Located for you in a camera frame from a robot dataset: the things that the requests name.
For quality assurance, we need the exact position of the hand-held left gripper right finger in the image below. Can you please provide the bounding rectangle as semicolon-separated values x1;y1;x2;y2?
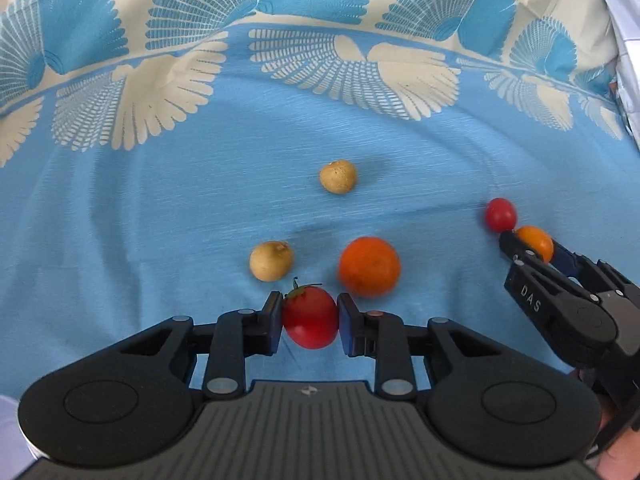
337;292;506;401

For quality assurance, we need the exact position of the large orange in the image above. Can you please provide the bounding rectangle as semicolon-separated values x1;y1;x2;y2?
338;236;402;298

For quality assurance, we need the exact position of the pale blue cloth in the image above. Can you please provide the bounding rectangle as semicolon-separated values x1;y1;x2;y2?
595;0;640;151

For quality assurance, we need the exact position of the small orange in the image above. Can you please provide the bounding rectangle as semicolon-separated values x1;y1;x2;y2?
515;225;555;264

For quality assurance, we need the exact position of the brown longan with stem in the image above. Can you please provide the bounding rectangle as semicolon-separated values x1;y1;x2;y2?
249;241;295;282

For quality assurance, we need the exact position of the blue printed bed sheet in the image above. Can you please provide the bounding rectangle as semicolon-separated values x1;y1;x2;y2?
0;0;640;461

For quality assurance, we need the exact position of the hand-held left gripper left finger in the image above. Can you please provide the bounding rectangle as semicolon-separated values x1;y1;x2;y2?
117;290;286;401

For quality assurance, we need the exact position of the person's right hand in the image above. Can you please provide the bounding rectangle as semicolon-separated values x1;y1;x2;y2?
596;389;640;480

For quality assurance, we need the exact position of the red tomato with green stem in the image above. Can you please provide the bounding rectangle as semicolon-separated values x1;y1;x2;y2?
282;277;341;351

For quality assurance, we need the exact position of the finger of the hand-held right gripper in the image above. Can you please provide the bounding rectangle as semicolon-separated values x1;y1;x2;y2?
499;229;546;267
550;240;625;292

